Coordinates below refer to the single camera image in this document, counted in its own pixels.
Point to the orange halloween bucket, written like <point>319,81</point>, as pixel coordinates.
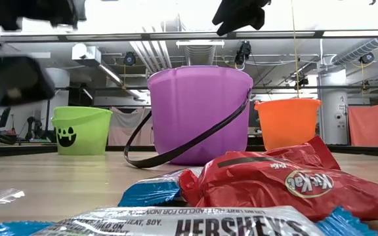
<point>287,124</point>

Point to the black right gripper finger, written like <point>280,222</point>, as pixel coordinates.
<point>231,19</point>
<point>257,18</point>

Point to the red KitKat bar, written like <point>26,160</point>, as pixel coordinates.
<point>313,154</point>
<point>258,190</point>

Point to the white ceiling light fixture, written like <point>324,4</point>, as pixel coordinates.
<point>199,43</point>

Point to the white ceiling air duct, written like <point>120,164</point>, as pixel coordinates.
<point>85,54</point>

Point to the gray ribbed ceiling duct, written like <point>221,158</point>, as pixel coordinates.
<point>199,55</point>

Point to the beige hanging cloth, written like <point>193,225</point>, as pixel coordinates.
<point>123,128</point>

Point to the silver blue Hershey's bar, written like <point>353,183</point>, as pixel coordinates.
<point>149,193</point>
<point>176,223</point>

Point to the silver spiral air duct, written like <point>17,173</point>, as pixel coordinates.
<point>359,50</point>

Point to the green halloween bucket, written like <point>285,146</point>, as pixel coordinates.
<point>90,137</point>

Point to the black computer monitor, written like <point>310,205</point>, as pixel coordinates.
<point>5,116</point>

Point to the white round building column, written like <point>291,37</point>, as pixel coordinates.
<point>61,78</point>
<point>333,108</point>

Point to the purple halloween bucket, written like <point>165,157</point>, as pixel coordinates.
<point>195,114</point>

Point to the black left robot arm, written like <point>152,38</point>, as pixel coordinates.
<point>28,13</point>

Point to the orange hanging cloth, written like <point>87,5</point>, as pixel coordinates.
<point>359,124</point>

